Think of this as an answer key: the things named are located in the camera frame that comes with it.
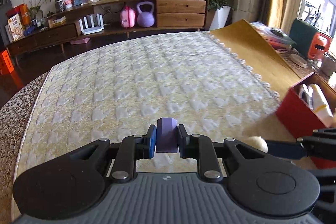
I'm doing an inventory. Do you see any white and yellow bottle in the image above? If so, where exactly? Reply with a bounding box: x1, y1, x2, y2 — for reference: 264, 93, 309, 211
308, 83, 334, 127

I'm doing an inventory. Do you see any white router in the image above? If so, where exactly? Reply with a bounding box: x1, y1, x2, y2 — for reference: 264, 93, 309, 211
78, 14, 104, 36

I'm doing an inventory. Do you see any pink toy suitcase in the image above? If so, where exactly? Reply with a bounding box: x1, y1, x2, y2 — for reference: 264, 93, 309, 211
120, 6, 137, 29

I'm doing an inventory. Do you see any mustard yellow cloth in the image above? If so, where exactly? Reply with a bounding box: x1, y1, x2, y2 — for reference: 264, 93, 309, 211
208, 19, 301, 103

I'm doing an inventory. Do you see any wooden TV cabinet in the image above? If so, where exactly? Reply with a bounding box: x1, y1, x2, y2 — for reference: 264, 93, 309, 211
5, 0, 208, 57

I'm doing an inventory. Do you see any cream quilted table cloth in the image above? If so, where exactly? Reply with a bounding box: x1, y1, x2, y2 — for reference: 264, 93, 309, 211
14, 29, 282, 181

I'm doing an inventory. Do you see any printed snack box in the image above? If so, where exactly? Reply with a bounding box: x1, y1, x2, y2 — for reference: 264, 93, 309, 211
7, 13, 26, 42

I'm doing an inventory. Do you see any orange gift box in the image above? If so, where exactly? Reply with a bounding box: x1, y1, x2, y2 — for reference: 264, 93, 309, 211
0, 49, 15, 75

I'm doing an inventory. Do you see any small cardboard box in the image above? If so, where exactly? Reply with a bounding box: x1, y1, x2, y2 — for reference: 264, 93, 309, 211
47, 15, 66, 28

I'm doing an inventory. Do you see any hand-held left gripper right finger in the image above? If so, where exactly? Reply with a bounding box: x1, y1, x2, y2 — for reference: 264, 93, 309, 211
178, 124, 263, 180

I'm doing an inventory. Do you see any purple kettlebell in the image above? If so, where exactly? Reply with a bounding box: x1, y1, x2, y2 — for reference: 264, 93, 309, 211
136, 1, 155, 28

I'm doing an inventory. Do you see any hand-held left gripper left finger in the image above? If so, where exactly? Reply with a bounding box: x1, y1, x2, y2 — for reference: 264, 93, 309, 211
73, 124, 157, 180

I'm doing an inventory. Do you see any purple plastic toy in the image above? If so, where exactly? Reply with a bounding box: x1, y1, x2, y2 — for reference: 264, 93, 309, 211
155, 117, 179, 154

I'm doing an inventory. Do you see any small potted green plant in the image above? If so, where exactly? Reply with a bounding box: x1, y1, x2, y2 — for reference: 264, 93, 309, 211
23, 0, 44, 28

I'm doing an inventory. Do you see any green and orange desk organizer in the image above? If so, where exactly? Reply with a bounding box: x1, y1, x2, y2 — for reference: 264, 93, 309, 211
288, 18, 333, 61

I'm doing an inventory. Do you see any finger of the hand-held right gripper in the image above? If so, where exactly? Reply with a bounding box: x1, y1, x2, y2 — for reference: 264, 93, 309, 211
262, 128, 336, 161

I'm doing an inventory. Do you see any green mug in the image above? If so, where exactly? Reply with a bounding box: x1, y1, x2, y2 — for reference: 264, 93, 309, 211
320, 52, 336, 77

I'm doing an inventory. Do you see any clear drinking glass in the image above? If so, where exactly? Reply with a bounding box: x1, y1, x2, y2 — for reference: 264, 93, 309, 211
312, 52, 323, 68

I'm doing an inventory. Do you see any white round coaster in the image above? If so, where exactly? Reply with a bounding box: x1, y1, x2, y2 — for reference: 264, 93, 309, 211
289, 53, 308, 68

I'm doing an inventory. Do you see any gold lace tablecloth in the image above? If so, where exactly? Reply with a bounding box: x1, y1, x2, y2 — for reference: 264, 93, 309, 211
0, 42, 336, 216

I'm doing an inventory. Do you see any red tin box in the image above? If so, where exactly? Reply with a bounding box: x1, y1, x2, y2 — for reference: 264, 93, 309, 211
275, 72, 336, 170

